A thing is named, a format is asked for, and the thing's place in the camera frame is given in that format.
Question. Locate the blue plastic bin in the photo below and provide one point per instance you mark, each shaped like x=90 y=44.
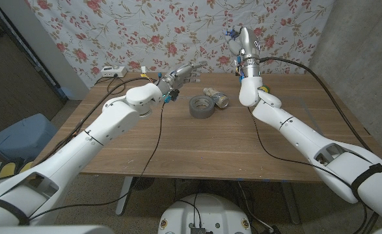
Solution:
x=21 y=136

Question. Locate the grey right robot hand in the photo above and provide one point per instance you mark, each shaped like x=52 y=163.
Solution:
x=249 y=45

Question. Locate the white power strip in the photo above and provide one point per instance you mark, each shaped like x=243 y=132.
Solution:
x=114 y=72

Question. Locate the floral backdrop cloth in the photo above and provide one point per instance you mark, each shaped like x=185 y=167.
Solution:
x=145 y=32

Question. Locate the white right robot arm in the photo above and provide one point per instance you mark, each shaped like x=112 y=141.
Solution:
x=291 y=126

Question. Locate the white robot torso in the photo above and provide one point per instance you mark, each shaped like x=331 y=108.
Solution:
x=223 y=214

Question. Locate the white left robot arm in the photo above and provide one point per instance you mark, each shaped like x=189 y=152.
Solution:
x=96 y=133

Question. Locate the grey duct tape roll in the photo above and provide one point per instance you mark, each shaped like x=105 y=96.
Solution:
x=201 y=112

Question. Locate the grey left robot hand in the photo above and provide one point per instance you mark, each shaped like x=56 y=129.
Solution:
x=181 y=78

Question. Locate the plastic drink bottle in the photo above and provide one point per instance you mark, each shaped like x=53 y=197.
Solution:
x=220 y=99

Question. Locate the grey metal table leg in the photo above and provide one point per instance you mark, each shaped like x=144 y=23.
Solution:
x=124 y=198
x=290 y=204

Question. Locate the small wooden maraca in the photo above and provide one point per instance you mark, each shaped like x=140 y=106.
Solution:
x=265 y=89

